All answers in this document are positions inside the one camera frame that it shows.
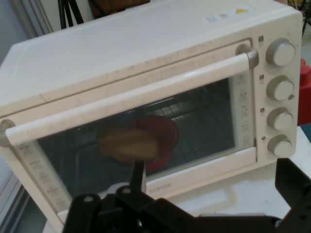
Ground white toaster oven body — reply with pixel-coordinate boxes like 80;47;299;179
0;4;305;230

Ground red bowl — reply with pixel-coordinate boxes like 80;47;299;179
109;116;180;171

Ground brown box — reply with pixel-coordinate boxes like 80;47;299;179
90;0;150;19

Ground red plastic container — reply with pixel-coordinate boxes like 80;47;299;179
297;58;311;126

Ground largest white oven knob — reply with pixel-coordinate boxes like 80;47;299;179
265;38;297;67

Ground warning label sticker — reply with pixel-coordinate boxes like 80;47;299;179
205;8;247;24

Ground black tripod legs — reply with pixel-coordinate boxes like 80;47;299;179
56;0;76;29

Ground bread slice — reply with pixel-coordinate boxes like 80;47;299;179
97;125;160;163

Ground glass oven door with handle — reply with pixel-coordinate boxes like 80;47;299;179
0;39;259;219

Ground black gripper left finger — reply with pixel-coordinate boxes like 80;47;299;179
62;159;195;233

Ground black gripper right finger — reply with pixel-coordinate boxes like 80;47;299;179
275;157;311;233

